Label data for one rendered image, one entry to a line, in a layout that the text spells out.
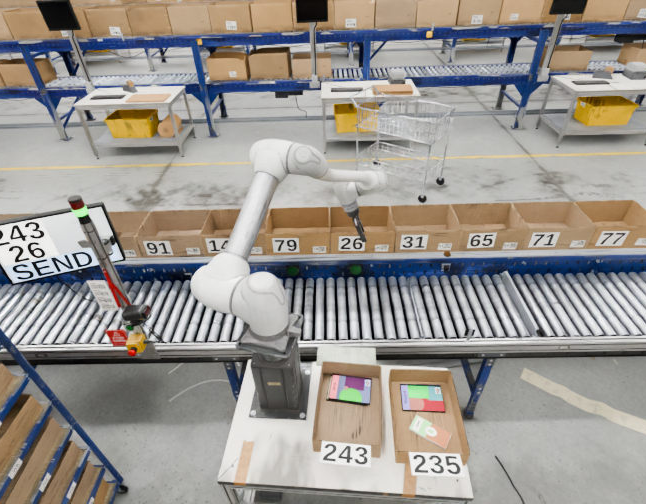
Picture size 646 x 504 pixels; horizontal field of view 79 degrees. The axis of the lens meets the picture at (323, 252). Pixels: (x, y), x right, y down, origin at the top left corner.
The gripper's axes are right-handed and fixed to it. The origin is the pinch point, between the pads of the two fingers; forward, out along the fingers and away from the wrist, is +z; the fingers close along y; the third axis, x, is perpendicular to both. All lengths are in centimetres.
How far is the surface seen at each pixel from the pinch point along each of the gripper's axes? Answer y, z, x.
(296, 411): 98, 12, -43
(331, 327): 48, 19, -28
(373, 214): -28.3, 7.1, 7.4
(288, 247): 0.7, -8.1, -45.3
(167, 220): -28, -39, -123
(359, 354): 66, 24, -15
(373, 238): 0.6, 4.4, 5.4
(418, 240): 0.6, 15.9, 30.2
